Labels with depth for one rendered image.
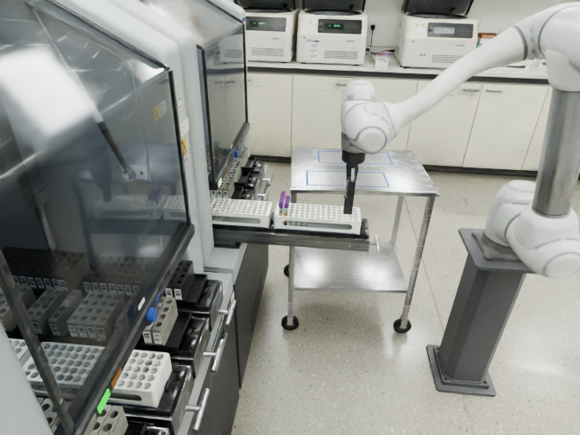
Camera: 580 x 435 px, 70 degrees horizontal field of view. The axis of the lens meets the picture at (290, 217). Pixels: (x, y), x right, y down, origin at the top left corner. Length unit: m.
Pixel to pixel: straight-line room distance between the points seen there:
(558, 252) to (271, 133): 2.83
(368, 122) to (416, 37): 2.58
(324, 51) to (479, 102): 1.33
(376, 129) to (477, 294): 0.92
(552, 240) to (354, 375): 1.06
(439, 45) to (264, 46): 1.38
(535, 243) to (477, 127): 2.57
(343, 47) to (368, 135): 2.55
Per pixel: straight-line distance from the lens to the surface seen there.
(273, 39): 3.62
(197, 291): 1.21
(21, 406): 0.68
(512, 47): 1.37
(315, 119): 3.73
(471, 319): 1.86
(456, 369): 2.07
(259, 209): 1.47
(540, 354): 2.47
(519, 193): 1.60
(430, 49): 3.69
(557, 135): 1.34
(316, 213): 1.45
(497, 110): 3.95
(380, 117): 1.13
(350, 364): 2.10
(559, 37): 1.27
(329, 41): 3.60
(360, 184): 1.78
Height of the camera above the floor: 1.61
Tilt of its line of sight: 31 degrees down
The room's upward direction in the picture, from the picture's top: 1 degrees clockwise
